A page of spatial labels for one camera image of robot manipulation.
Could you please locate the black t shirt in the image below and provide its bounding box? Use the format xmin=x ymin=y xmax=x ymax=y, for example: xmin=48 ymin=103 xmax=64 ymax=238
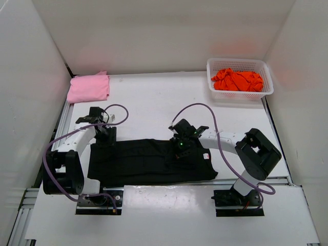
xmin=88 ymin=139 xmax=218 ymax=187

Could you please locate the pink t shirt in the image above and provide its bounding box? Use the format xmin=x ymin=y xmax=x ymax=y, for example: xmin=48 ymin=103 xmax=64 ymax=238
xmin=67 ymin=71 xmax=110 ymax=104

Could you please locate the white plastic basket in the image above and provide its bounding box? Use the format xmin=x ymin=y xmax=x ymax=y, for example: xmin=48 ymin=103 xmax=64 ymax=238
xmin=207 ymin=58 xmax=274 ymax=101

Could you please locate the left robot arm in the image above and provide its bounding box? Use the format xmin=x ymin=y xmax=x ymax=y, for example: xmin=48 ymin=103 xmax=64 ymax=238
xmin=43 ymin=107 xmax=116 ymax=195

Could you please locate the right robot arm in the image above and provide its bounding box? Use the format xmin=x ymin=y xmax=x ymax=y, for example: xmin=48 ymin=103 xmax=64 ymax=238
xmin=169 ymin=119 xmax=282 ymax=197

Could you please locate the orange garment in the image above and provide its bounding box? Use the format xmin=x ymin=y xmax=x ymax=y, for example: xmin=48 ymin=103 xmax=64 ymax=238
xmin=211 ymin=68 xmax=263 ymax=92

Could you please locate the white front cover board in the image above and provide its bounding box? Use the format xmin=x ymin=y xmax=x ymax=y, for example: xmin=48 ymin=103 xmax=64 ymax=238
xmin=26 ymin=186 xmax=319 ymax=245

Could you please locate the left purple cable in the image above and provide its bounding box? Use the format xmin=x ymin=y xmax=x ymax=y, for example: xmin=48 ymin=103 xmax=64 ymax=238
xmin=42 ymin=104 xmax=129 ymax=213

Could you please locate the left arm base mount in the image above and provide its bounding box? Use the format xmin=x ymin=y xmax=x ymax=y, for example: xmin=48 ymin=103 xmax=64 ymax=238
xmin=75 ymin=187 xmax=124 ymax=216

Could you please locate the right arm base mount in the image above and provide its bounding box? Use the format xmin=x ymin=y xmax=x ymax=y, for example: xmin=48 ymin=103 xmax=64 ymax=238
xmin=211 ymin=188 xmax=264 ymax=217

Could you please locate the aluminium table frame rail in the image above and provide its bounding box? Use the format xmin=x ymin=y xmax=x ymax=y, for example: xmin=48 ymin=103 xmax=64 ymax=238
xmin=7 ymin=101 xmax=75 ymax=246

